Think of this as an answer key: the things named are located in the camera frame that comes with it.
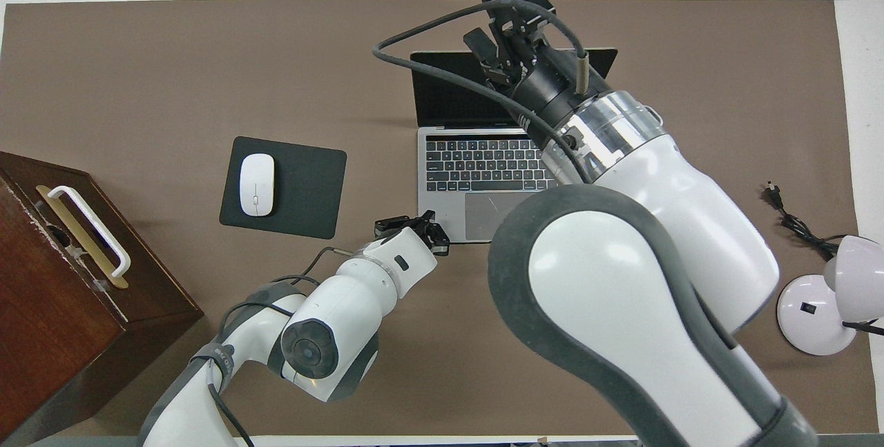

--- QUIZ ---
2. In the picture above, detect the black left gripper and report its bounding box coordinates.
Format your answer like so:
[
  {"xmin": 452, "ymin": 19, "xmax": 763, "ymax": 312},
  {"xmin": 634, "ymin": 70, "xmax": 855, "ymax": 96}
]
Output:
[{"xmin": 374, "ymin": 209, "xmax": 452, "ymax": 257}]

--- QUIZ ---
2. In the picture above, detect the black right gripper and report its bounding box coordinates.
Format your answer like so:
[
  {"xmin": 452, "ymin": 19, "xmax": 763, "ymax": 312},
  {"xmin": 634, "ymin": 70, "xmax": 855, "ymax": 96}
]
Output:
[{"xmin": 457, "ymin": 0, "xmax": 613, "ymax": 132}]

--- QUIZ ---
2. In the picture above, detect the silver grey laptop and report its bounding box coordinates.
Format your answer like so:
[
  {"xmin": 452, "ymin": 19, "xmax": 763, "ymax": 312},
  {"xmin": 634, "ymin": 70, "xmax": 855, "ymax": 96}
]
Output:
[{"xmin": 409, "ymin": 48, "xmax": 619, "ymax": 245}]

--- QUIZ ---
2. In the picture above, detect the black mouse pad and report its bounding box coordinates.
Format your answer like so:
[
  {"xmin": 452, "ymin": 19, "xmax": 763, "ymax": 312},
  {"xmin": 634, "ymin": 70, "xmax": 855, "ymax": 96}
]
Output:
[{"xmin": 219, "ymin": 136, "xmax": 347, "ymax": 240}]

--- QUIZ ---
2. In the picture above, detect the white computer mouse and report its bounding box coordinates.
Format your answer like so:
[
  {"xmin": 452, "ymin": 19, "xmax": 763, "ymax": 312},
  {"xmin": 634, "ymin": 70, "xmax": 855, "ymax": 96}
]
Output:
[{"xmin": 239, "ymin": 153, "xmax": 276, "ymax": 218}]

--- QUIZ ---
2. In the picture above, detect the brown table mat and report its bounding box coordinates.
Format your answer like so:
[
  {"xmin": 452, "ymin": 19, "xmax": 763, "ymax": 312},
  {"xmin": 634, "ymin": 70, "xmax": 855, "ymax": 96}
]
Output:
[{"xmin": 0, "ymin": 0, "xmax": 880, "ymax": 438}]

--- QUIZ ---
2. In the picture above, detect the dark brown wooden box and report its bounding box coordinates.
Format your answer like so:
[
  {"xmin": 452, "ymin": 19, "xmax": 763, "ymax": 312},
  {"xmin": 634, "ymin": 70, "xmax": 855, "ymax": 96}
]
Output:
[{"xmin": 0, "ymin": 150, "xmax": 205, "ymax": 447}]

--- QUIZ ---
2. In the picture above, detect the white desk lamp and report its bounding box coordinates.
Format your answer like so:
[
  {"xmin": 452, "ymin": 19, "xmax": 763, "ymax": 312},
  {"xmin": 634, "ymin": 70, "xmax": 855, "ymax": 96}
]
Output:
[{"xmin": 776, "ymin": 234, "xmax": 884, "ymax": 356}]

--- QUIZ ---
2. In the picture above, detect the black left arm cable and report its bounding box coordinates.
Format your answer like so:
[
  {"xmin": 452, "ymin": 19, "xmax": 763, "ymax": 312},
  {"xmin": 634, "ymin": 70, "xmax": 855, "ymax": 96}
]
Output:
[{"xmin": 206, "ymin": 246, "xmax": 361, "ymax": 447}]

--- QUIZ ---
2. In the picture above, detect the white box handle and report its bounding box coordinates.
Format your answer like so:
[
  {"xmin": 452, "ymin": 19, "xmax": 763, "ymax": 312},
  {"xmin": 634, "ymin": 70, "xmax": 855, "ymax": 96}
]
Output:
[{"xmin": 47, "ymin": 185, "xmax": 132, "ymax": 279}]

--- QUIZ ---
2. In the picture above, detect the gold plate behind box handle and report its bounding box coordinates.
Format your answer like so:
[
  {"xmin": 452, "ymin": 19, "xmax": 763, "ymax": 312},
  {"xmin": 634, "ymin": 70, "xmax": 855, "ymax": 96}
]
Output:
[{"xmin": 35, "ymin": 184, "xmax": 131, "ymax": 290}]

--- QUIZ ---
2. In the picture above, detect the black lamp power cable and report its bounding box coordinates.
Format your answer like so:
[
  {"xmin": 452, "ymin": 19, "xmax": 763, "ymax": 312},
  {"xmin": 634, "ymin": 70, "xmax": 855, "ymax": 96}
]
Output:
[{"xmin": 762, "ymin": 182, "xmax": 840, "ymax": 261}]

